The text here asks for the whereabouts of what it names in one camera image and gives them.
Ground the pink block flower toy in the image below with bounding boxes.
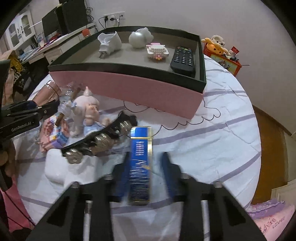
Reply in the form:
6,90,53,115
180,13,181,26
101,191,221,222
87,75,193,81
39,113,70,153

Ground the rose gold metal cylinder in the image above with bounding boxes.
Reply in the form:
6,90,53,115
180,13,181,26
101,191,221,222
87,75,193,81
33,80,62,106

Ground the black hair clip with flowers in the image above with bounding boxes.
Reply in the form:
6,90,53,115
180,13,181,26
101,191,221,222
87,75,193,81
61,112,137,164

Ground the blue gold rectangular lighter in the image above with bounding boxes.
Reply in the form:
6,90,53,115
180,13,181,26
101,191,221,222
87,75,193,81
129,126,152,205

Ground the person's left hand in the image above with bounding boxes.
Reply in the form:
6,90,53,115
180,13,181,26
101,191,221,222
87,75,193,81
1,140,16,177

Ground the pink jacket on chair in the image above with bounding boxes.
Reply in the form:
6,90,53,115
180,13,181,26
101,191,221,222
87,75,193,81
1,50,22,106

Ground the pink printed bedding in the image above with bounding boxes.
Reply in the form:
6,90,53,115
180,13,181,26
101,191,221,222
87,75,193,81
245,198,295,240

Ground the clear glass bottle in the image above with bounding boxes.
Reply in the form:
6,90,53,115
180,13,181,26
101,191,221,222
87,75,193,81
55,85,82,126

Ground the pink pig figurine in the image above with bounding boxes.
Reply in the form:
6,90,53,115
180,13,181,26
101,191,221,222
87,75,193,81
66,87,111,137

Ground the white desk with drawers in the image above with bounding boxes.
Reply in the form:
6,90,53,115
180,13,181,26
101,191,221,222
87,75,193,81
22,23,96,64

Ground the white purple striped tablecloth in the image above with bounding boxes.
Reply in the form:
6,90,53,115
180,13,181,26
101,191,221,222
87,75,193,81
14,56,261,240

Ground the white glass door cabinet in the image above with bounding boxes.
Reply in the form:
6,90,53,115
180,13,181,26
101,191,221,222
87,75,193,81
5,10,36,50

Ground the black computer monitor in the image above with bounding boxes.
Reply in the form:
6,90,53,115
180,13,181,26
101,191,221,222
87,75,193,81
42,7,62,37

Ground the black computer tower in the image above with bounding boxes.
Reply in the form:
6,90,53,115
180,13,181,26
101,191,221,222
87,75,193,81
56,0,88,35

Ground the white folding plug adapter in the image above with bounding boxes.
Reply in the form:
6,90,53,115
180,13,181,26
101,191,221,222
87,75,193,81
97,32,122,58

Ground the silver white piggy bank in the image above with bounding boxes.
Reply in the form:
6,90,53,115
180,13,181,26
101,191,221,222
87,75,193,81
128,27,154,49

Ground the pink black shallow tray box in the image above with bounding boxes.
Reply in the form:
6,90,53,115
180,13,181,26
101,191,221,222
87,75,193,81
49,26,207,119

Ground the orange toy storage box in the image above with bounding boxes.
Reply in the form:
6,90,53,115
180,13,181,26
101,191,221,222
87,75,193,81
203,43,242,76

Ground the pink white block house toy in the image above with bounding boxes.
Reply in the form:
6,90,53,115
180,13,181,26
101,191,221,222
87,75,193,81
146,43,169,61

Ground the black TV remote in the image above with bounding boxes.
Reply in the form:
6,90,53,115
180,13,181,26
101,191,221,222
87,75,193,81
170,46,196,77

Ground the white plush dog toy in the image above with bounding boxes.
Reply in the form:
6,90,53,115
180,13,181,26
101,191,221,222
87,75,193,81
201,35,225,47

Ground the white USB wall charger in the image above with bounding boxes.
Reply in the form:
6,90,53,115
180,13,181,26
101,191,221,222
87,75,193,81
45,149,116,188

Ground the white wall power strip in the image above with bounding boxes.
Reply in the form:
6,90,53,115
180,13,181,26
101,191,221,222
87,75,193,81
103,11,125,23

